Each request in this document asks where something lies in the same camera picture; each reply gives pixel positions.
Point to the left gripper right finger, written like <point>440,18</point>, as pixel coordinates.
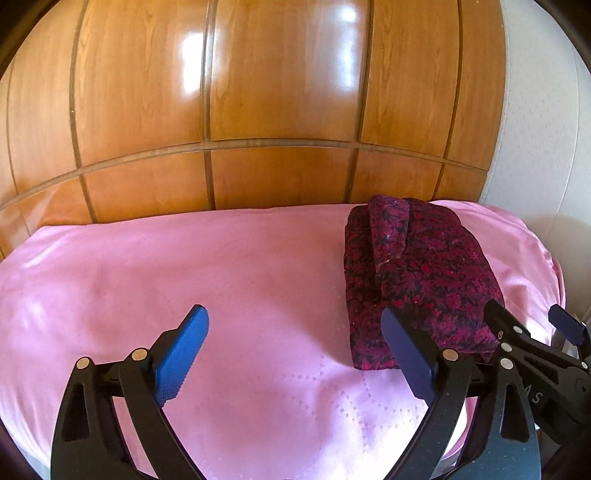
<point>501,441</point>

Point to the wooden headboard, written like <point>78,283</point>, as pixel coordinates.
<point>116,110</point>

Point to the pink bed sheet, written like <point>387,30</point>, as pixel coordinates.
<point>273,393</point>

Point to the red black patterned sweater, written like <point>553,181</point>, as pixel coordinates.
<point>417,258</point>

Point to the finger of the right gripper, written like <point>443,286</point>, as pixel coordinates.
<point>517,347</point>
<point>573,335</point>

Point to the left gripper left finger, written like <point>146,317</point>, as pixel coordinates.
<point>88,442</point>

